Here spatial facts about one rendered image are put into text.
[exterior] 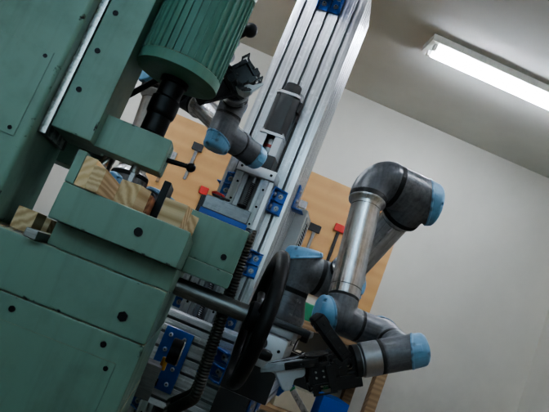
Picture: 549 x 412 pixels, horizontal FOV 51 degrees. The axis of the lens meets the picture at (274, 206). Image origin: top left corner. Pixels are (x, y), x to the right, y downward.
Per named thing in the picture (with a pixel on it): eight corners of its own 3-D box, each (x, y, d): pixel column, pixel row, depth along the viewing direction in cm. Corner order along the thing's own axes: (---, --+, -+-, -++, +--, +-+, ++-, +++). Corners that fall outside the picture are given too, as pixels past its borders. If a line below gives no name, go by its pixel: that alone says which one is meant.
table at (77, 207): (233, 291, 90) (247, 255, 91) (46, 216, 88) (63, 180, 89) (220, 287, 149) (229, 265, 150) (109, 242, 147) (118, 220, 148)
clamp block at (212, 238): (233, 275, 113) (250, 231, 114) (167, 248, 112) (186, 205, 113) (229, 275, 127) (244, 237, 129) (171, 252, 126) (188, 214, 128)
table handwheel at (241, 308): (276, 349, 95) (308, 227, 116) (162, 304, 94) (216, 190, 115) (229, 418, 116) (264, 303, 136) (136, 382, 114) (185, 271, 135)
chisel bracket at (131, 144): (155, 179, 113) (172, 141, 115) (87, 151, 112) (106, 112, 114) (158, 185, 121) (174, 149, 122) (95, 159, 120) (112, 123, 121)
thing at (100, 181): (96, 193, 88) (107, 169, 89) (83, 188, 88) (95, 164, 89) (141, 230, 154) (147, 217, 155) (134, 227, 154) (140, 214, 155)
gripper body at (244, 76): (249, 50, 144) (246, 68, 156) (218, 64, 142) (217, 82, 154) (264, 77, 143) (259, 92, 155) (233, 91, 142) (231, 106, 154)
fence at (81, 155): (73, 184, 89) (87, 151, 90) (62, 180, 89) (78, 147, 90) (124, 222, 148) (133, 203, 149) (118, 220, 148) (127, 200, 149)
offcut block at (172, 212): (155, 220, 95) (166, 196, 96) (161, 224, 98) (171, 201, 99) (178, 229, 94) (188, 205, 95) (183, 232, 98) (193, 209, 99)
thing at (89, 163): (85, 189, 89) (99, 159, 90) (73, 184, 89) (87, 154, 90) (131, 226, 148) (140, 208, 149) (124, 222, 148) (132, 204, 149)
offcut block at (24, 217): (28, 234, 103) (37, 212, 104) (8, 226, 104) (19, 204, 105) (37, 236, 107) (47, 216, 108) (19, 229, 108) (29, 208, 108)
